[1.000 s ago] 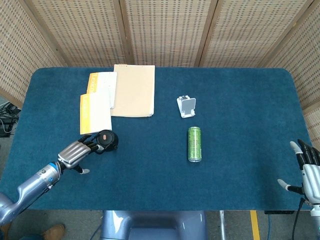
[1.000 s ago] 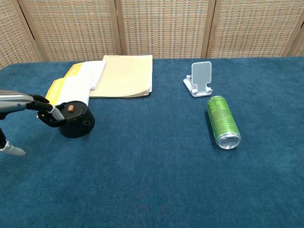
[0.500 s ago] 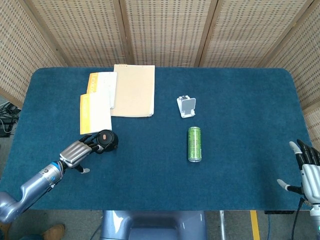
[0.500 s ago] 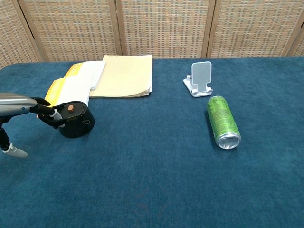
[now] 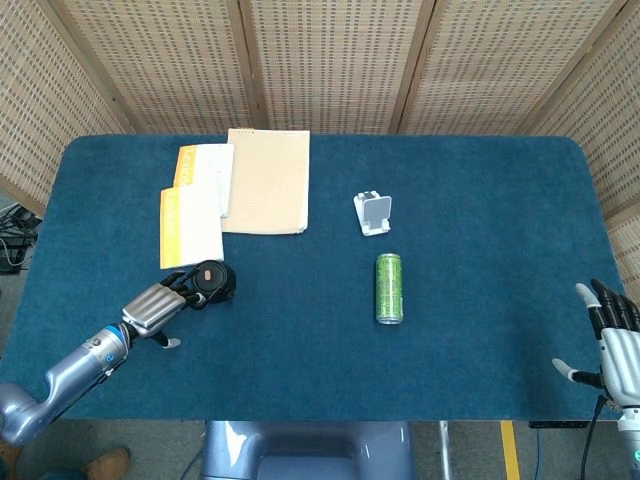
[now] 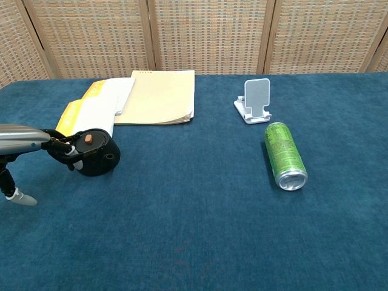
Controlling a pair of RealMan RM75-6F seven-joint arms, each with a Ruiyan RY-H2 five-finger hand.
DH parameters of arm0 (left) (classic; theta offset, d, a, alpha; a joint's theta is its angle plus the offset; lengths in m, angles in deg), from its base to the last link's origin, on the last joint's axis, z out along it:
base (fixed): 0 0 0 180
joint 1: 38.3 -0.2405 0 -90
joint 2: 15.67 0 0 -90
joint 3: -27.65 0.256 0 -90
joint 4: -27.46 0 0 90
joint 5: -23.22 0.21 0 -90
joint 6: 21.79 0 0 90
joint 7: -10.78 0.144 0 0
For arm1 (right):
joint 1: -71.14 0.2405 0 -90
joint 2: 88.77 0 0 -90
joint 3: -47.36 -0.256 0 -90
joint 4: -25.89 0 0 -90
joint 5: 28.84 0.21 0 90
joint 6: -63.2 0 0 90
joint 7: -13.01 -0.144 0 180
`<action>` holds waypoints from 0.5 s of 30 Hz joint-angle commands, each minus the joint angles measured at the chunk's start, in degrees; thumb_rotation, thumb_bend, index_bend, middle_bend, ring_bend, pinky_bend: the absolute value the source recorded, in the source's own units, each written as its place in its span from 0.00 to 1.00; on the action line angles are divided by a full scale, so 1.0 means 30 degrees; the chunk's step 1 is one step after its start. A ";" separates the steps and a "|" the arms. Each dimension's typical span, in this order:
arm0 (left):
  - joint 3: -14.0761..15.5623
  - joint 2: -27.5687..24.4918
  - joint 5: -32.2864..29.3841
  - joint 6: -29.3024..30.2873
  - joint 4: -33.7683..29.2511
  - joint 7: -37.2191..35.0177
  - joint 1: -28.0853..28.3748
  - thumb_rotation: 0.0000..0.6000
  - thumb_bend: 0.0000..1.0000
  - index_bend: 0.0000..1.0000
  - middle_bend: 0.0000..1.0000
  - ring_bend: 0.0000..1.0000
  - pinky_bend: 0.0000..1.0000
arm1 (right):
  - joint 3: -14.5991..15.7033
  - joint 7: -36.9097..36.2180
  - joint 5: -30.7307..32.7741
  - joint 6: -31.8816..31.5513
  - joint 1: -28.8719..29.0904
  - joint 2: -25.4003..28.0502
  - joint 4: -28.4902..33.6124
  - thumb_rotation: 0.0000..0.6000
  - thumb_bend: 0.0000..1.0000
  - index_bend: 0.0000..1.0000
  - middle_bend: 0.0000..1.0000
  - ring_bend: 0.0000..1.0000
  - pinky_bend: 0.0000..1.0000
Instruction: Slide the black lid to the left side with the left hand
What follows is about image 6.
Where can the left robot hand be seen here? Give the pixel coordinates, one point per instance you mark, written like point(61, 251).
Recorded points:
point(21, 138)

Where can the small black teapot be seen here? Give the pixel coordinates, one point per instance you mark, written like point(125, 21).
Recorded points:
point(100, 157)

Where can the yellow white notebook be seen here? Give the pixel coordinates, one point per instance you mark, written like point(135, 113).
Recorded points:
point(88, 118)
point(112, 91)

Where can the woven bamboo screen panel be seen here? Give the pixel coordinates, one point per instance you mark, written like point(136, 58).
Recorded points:
point(91, 36)
point(15, 48)
point(209, 36)
point(324, 36)
point(382, 62)

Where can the blue carpet table mat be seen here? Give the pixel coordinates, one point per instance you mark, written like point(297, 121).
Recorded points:
point(194, 227)

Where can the white phone stand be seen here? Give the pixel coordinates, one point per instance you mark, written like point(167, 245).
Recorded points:
point(257, 97)

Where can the green beverage can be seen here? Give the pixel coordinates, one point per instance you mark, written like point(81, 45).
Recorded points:
point(283, 151)

